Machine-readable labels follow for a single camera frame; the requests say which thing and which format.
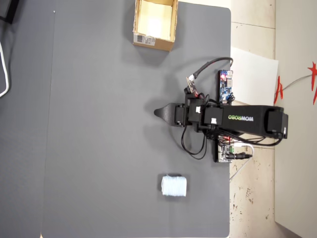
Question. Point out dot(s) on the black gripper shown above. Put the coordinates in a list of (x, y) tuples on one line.
[(180, 115)]

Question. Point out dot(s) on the light blue white block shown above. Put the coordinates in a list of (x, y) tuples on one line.
[(174, 186)]

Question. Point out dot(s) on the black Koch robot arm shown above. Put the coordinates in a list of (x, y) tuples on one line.
[(257, 120)]

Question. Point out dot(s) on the open cardboard box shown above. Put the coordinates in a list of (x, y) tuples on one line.
[(158, 44)]

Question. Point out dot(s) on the large gray table mat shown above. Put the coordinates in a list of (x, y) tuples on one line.
[(111, 124)]

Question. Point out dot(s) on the blue circuit board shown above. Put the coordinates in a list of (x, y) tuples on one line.
[(226, 86), (218, 86)]

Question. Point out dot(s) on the white green driver board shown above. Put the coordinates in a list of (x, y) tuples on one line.
[(224, 152)]

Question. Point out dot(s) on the white paper sheet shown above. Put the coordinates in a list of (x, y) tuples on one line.
[(255, 79)]

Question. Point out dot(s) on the small red paper cutout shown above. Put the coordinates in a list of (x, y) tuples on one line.
[(278, 90)]

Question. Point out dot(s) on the large red paper cutout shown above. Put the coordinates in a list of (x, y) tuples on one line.
[(314, 74)]

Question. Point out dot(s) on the white rimmed gray object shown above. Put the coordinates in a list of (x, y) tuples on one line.
[(7, 74)]

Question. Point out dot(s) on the black object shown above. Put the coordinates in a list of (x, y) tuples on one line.
[(10, 11)]

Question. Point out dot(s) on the small green camera board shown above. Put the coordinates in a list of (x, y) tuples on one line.
[(192, 87)]

